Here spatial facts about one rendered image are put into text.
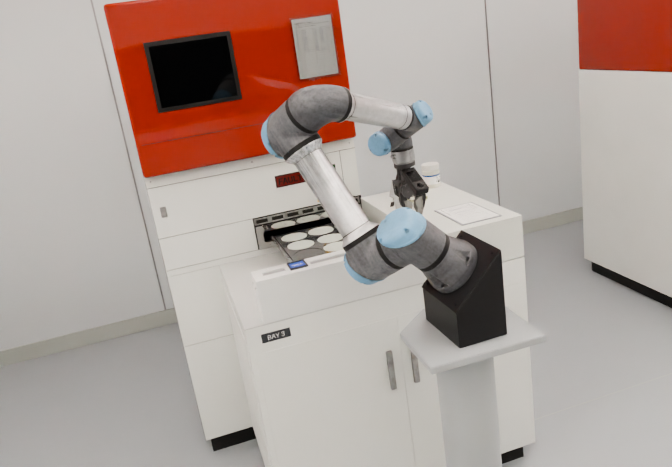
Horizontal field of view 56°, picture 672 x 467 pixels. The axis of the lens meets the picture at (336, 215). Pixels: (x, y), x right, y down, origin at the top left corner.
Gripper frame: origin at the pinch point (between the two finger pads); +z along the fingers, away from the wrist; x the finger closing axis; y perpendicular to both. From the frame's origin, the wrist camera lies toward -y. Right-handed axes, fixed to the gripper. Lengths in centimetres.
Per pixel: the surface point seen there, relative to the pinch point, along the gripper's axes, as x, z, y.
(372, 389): 30, 47, -13
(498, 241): -21.7, 10.3, -14.0
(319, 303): 41.3, 12.3, -13.7
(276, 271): 51, 0, -9
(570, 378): -70, 102, 26
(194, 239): 71, -1, 49
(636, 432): -68, 102, -16
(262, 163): 39, -23, 48
